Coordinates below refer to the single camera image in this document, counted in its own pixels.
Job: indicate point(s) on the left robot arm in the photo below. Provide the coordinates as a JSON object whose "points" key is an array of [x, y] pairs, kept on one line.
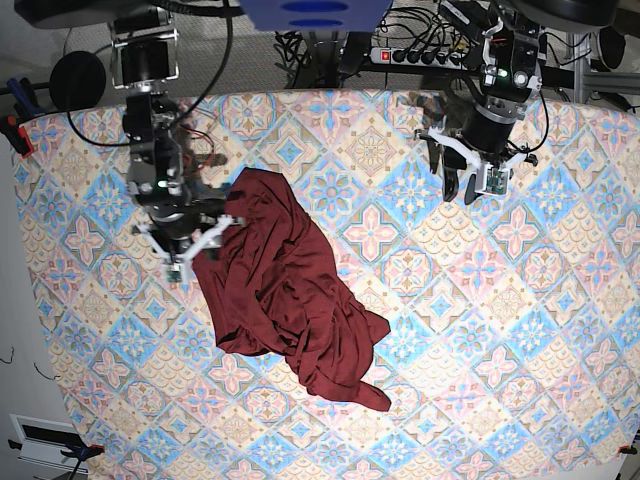
{"points": [[509, 68]]}

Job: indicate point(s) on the orange black clamp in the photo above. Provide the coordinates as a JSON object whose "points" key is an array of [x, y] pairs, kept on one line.
{"points": [[80, 451], [16, 135]]}

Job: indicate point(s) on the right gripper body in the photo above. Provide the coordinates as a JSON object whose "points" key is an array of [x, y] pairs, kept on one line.
{"points": [[179, 233]]}

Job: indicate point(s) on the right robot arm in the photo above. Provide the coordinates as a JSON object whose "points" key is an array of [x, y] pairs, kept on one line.
{"points": [[162, 175]]}

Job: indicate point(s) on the orange black clamp upper left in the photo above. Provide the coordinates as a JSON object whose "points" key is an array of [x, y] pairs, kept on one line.
{"points": [[16, 135]]}

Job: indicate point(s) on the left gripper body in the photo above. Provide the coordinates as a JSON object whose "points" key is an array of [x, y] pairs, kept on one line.
{"points": [[483, 141]]}

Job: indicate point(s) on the patterned tablecloth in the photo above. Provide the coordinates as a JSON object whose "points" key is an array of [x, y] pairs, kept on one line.
{"points": [[514, 342]]}

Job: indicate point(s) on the orange black clamp lower left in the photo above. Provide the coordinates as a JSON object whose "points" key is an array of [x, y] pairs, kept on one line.
{"points": [[80, 451]]}

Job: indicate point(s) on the black round stool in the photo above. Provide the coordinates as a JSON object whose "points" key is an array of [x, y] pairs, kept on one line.
{"points": [[77, 81]]}

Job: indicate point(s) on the orange clamp lower right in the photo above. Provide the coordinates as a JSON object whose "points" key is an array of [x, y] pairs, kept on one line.
{"points": [[627, 450]]}

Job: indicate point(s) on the white floor box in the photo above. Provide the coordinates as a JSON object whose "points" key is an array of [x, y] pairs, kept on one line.
{"points": [[42, 441]]}

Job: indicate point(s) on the white power strip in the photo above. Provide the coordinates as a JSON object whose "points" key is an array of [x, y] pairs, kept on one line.
{"points": [[416, 58]]}

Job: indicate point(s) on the dark red t-shirt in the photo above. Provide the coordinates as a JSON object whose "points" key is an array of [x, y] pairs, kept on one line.
{"points": [[274, 288]]}

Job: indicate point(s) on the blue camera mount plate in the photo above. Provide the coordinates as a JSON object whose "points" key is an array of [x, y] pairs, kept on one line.
{"points": [[312, 15]]}

